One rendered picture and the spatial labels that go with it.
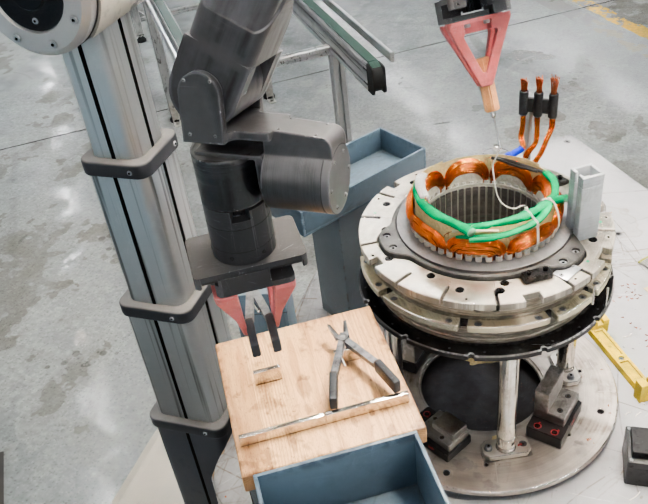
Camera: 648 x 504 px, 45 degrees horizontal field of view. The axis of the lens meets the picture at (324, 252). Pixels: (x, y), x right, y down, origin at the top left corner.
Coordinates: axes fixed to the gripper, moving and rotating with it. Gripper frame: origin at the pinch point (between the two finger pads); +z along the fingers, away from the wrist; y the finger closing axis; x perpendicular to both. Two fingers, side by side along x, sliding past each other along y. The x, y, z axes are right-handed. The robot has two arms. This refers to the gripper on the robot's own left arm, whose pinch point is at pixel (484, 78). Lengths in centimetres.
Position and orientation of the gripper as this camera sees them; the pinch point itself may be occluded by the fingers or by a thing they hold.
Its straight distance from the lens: 90.3
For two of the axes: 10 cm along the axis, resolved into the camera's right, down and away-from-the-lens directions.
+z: 2.2, 9.4, 2.4
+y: 0.1, -2.5, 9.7
